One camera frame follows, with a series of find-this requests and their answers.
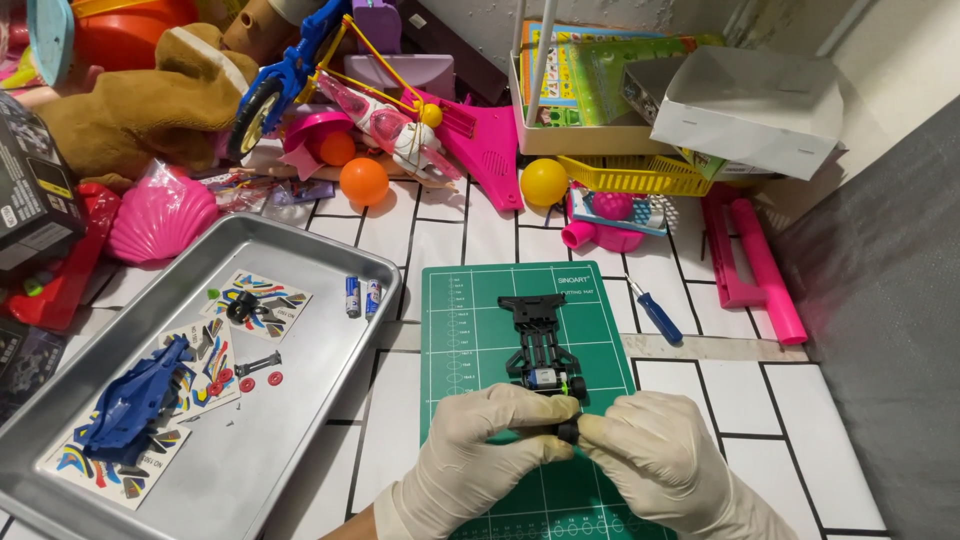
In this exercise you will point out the small orange plastic ball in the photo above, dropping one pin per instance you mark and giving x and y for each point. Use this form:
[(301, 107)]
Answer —
[(337, 148)]

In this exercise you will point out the pink plastic shell toy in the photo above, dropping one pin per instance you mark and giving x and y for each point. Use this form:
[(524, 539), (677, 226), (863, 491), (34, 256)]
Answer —
[(161, 217)]

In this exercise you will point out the white metal pole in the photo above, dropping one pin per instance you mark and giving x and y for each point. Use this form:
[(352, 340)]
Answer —
[(517, 30), (541, 60)]

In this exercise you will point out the black plastic axle part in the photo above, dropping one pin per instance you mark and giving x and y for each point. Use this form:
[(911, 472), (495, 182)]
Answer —
[(259, 365)]

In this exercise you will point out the silver metal tray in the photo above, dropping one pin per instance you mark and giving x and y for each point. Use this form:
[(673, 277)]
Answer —
[(300, 420)]

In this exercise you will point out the person's left hand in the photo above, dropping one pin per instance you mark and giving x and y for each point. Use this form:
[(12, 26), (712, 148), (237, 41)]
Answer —
[(465, 457)]

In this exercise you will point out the large orange plastic ball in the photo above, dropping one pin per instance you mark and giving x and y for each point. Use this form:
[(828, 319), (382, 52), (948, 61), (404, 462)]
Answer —
[(364, 182)]

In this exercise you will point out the green cutting mat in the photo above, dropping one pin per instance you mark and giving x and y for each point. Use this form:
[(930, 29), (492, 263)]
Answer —
[(480, 330)]

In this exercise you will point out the colourful sticker sheet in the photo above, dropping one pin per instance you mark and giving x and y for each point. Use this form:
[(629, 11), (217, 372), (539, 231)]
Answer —
[(281, 300), (214, 352), (105, 476)]

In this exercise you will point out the clear plastic toy packet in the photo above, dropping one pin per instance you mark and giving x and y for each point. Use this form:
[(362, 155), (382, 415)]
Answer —
[(240, 191)]

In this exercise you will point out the purple plastic toy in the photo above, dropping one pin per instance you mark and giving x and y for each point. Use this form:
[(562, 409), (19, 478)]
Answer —
[(397, 71)]

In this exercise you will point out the dark printed flat box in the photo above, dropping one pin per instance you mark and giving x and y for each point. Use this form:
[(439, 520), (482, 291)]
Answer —
[(26, 367)]

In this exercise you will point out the small blue silver battery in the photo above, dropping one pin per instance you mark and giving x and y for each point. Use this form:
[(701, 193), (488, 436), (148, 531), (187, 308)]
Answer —
[(373, 300), (352, 297)]

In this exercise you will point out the pink toy guitar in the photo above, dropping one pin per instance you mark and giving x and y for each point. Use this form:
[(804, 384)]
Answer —
[(487, 150)]

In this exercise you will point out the brown plush teddy bear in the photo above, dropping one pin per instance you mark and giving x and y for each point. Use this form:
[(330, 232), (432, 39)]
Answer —
[(142, 112)]

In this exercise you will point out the small yellow plastic ball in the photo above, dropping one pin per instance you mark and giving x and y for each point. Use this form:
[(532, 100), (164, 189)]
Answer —
[(431, 115)]

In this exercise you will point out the black toy car chassis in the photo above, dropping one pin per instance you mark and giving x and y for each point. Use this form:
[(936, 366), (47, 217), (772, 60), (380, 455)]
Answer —
[(540, 337)]

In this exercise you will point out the pink plastic toy hat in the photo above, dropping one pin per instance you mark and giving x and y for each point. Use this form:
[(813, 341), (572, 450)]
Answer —
[(311, 131)]

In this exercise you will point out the white cardboard box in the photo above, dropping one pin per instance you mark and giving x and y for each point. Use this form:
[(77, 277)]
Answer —
[(750, 112)]

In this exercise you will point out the orange plastic bucket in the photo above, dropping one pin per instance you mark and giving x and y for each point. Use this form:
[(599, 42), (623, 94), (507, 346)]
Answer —
[(127, 34)]

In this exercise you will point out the round pink plastic bar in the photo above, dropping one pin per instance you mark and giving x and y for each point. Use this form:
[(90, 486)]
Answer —
[(769, 277)]

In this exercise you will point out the yellow plastic basket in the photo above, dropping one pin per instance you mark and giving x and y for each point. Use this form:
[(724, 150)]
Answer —
[(637, 176)]

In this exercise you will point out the blue toy car body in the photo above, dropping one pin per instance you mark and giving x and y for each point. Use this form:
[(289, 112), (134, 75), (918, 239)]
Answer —
[(135, 409)]

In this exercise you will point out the person's right hand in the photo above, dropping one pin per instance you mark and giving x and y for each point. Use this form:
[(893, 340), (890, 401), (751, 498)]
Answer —
[(667, 465)]

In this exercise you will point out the large yellow plastic ball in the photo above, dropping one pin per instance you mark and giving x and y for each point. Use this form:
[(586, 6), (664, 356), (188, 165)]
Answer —
[(544, 182)]

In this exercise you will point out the red plastic toy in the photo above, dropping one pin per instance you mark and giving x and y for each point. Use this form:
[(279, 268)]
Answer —
[(67, 270)]

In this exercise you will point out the black cardboard box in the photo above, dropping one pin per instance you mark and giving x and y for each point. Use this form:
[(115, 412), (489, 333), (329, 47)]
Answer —
[(34, 187)]

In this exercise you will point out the white bin with books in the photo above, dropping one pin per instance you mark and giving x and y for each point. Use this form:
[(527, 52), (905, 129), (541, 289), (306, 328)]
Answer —
[(585, 90)]

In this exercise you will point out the small silver electric motor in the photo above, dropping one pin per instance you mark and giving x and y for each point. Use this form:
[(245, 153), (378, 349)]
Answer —
[(547, 379)]

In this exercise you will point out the tan toy figure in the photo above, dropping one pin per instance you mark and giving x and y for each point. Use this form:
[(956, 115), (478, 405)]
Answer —
[(255, 30)]

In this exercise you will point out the teal plastic disc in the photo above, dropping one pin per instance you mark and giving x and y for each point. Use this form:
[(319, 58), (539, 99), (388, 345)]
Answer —
[(51, 37)]

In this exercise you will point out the flat pink plastic bar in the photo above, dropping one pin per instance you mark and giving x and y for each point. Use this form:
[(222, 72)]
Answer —
[(724, 262)]

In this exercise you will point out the blue toy bicycle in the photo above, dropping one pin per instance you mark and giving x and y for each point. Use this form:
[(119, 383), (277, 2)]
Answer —
[(281, 75)]

